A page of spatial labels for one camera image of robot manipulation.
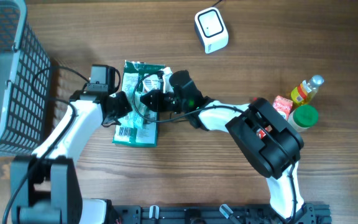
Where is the light green wipes packet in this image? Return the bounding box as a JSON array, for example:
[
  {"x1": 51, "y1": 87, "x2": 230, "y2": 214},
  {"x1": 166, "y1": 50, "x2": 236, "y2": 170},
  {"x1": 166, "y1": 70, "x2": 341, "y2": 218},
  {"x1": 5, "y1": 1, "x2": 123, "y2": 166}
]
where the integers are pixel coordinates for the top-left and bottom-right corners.
[{"x1": 118, "y1": 91, "x2": 157, "y2": 129}]

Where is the green white 3M package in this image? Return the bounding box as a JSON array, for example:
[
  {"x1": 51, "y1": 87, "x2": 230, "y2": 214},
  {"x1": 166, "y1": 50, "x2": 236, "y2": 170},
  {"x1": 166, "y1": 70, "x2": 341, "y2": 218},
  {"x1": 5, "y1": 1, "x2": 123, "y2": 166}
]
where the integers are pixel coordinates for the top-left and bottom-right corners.
[{"x1": 112, "y1": 60, "x2": 165, "y2": 147}]

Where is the red snack stick packet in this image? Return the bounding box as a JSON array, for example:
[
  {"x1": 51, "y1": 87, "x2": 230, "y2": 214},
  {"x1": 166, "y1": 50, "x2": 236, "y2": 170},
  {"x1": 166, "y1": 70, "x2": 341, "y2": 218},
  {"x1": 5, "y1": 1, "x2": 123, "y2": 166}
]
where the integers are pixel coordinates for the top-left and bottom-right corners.
[{"x1": 257, "y1": 112, "x2": 272, "y2": 139}]

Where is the red juice carton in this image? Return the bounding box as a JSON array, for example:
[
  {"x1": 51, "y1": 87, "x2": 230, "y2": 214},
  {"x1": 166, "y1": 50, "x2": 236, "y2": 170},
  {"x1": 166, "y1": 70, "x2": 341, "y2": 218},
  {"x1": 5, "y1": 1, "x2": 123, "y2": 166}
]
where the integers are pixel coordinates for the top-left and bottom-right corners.
[{"x1": 272, "y1": 96, "x2": 293, "y2": 121}]

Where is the yellow dish soap bottle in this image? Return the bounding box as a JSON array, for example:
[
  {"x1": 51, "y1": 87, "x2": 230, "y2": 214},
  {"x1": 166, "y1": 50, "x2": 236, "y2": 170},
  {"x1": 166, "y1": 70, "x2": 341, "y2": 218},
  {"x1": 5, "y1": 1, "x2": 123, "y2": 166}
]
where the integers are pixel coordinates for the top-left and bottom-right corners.
[{"x1": 290, "y1": 75, "x2": 324, "y2": 106}]

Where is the green white round can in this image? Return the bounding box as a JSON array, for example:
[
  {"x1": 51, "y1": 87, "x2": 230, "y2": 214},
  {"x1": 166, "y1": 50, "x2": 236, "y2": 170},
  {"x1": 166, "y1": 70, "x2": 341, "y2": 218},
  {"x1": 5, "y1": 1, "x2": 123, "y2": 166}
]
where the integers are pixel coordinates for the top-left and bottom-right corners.
[{"x1": 288, "y1": 105, "x2": 319, "y2": 133}]

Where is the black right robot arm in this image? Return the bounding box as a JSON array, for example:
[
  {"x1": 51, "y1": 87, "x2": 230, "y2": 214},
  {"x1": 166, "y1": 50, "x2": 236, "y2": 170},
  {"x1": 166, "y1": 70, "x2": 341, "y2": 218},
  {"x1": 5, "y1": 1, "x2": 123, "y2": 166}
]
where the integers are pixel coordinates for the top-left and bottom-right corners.
[{"x1": 140, "y1": 70, "x2": 304, "y2": 223}]

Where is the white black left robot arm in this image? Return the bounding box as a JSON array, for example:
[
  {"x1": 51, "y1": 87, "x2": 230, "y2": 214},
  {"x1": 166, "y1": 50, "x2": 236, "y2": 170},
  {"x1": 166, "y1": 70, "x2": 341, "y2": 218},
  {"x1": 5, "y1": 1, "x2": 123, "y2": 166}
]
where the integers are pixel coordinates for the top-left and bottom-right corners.
[{"x1": 2, "y1": 90, "x2": 132, "y2": 223}]

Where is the white barcode scanner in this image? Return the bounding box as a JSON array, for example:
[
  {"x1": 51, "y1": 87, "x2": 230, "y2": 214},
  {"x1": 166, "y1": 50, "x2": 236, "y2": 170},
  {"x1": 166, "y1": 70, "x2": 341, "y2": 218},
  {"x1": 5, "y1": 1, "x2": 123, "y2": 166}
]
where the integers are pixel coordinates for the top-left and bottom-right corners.
[{"x1": 194, "y1": 7, "x2": 229, "y2": 54}]

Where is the grey plastic shopping basket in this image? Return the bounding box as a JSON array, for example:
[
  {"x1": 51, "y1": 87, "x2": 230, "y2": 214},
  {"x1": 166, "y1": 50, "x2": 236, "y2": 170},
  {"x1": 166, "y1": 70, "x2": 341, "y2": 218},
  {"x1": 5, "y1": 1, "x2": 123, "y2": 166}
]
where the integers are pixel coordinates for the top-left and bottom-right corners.
[{"x1": 0, "y1": 1, "x2": 52, "y2": 157}]

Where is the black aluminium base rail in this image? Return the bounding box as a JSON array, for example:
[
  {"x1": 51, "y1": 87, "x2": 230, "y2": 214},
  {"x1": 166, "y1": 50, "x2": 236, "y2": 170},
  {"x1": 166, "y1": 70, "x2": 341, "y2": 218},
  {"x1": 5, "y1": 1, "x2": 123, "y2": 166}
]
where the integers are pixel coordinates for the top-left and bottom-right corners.
[{"x1": 104, "y1": 195, "x2": 332, "y2": 224}]

